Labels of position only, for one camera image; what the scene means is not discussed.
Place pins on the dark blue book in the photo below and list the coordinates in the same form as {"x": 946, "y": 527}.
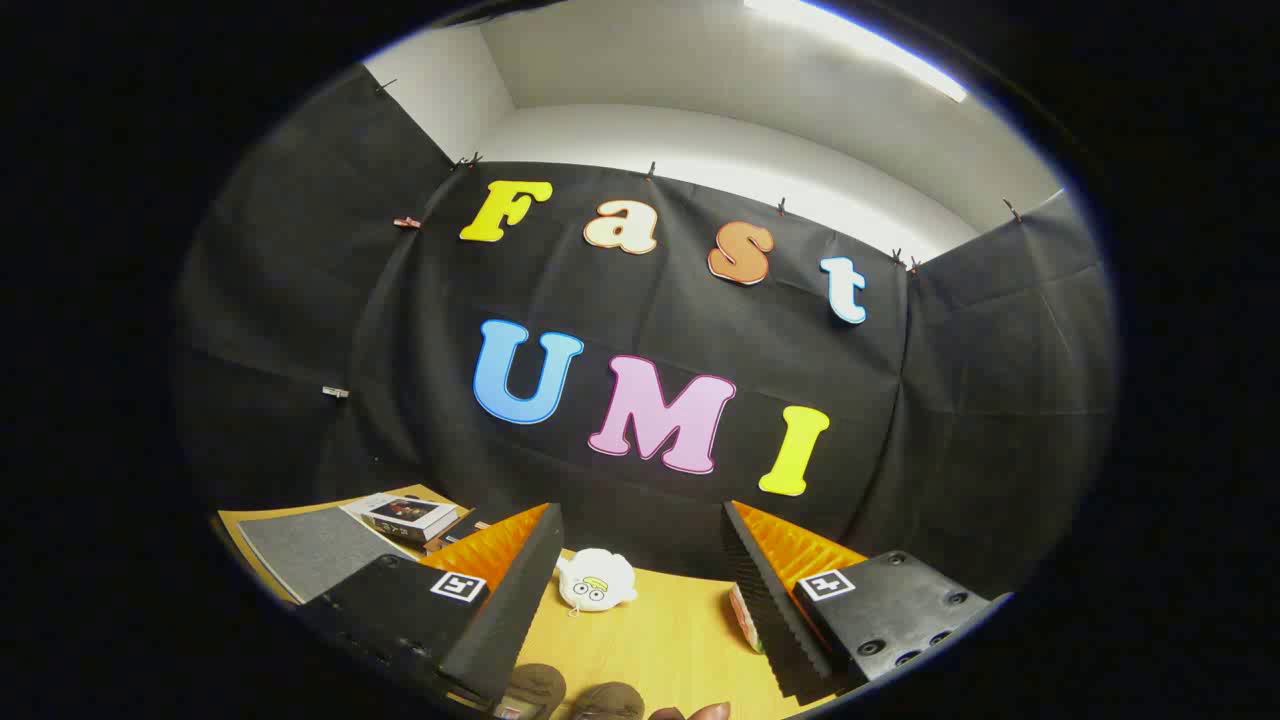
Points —
{"x": 466, "y": 525}

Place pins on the brown cover book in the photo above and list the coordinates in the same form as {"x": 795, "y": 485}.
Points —
{"x": 437, "y": 545}

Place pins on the watermelon slice plush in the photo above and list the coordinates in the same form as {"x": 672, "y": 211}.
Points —
{"x": 741, "y": 615}

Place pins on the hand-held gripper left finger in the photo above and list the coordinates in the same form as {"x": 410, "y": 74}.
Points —
{"x": 515, "y": 610}

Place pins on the white portrait book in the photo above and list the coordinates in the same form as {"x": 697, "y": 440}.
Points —
{"x": 405, "y": 515}

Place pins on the brown fuzzy shoe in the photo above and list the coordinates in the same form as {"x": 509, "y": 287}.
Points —
{"x": 608, "y": 702}
{"x": 530, "y": 688}

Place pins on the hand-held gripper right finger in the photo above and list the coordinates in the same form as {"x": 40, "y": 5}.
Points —
{"x": 765, "y": 610}

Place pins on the white plush toy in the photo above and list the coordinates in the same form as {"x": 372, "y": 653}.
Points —
{"x": 597, "y": 578}

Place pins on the black backdrop cloth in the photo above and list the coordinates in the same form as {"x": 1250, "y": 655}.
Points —
{"x": 900, "y": 400}

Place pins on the beige fabric storage box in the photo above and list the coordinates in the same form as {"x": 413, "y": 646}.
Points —
{"x": 320, "y": 550}

